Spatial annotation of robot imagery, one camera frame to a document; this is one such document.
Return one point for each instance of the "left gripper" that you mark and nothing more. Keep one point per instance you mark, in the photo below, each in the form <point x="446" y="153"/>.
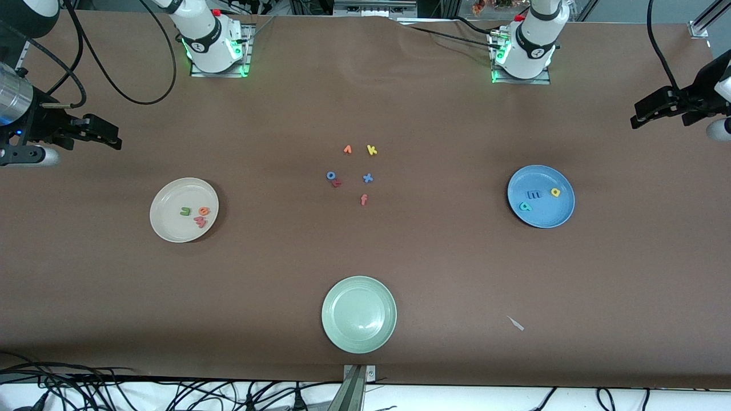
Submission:
<point x="696" y="95"/>

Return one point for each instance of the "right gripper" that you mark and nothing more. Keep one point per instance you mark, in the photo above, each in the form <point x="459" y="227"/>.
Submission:
<point x="40" y="123"/>

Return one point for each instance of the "pink foam letter w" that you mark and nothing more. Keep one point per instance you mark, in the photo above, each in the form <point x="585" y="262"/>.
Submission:
<point x="200" y="221"/>

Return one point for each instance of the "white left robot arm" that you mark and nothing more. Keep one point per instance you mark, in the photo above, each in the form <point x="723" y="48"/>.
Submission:
<point x="531" y="45"/>

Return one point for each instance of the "beige round plate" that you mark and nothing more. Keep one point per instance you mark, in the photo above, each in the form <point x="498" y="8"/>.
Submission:
<point x="171" y="200"/>

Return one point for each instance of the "blue round plate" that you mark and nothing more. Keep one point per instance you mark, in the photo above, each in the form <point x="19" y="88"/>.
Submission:
<point x="542" y="214"/>

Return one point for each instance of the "small white paper scrap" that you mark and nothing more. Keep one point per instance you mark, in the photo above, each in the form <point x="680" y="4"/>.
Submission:
<point x="517" y="324"/>

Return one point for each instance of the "brown table cover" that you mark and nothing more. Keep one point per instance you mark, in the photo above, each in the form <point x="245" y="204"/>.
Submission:
<point x="365" y="85"/>

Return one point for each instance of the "grey metal box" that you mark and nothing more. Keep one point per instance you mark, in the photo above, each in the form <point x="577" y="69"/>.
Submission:
<point x="371" y="8"/>

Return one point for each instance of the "pale green round plate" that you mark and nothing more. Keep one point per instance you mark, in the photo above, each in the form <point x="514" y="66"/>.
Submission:
<point x="358" y="314"/>

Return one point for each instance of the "aluminium frame rail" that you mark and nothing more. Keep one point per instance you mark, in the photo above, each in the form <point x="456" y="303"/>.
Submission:
<point x="699" y="28"/>

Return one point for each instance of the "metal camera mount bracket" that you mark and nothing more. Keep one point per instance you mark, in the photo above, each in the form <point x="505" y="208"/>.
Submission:
<point x="351" y="394"/>

